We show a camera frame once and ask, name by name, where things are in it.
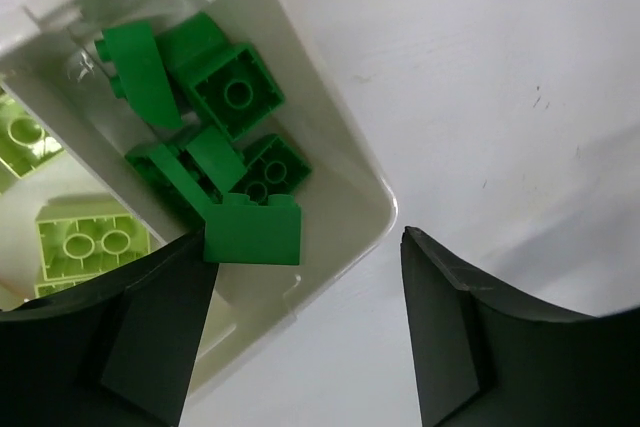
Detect white divided plastic bin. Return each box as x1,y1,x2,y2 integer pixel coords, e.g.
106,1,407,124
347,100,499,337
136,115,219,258
1,0,397,394

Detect large dark green lego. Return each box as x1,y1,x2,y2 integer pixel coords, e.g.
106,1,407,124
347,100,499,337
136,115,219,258
203,193,302,266

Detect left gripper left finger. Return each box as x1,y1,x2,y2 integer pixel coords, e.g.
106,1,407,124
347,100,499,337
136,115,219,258
1,231,219,426

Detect dark green lego square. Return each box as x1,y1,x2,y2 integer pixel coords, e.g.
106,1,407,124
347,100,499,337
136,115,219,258
155,12,284,142

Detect lime lego in bin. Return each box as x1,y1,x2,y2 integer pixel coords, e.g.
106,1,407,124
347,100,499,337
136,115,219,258
1,93,64,179

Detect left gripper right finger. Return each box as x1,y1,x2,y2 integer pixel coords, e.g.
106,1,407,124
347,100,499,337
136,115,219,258
401,227,639,426

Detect green half round lego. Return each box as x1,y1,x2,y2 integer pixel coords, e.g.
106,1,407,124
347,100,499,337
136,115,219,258
94,20,183,129

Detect lime green lego brick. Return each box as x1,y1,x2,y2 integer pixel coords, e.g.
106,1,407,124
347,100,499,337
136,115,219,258
34,200,152,298

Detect small dark green lego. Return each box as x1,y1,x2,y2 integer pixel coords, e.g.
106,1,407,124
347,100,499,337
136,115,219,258
125,126,246,223

